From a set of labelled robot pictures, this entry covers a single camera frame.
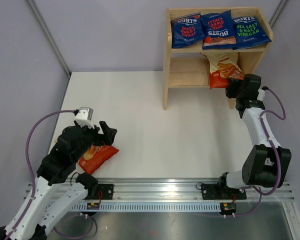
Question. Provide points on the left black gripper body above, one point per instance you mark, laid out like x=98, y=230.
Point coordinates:
x=91, y=137

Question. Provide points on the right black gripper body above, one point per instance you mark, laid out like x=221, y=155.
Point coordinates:
x=234, y=90

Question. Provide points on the cream orange cassava chips bag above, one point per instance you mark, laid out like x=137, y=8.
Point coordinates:
x=222, y=67

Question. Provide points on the blue Burts sea salt bag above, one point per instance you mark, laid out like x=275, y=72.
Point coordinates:
x=249, y=33

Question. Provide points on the blue Burts chilli bag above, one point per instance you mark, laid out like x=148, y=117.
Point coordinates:
x=187, y=30
x=218, y=30

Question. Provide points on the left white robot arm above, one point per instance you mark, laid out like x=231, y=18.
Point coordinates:
x=34, y=220

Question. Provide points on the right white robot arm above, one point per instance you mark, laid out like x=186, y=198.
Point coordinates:
x=267, y=164

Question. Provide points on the wooden two-tier shelf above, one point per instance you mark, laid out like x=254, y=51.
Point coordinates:
x=187, y=67

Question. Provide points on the cream orange cassava bag left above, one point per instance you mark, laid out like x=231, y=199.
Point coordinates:
x=66, y=157

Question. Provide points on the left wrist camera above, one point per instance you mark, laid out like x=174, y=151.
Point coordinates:
x=83, y=117

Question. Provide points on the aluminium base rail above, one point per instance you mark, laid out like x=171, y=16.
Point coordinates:
x=152, y=195

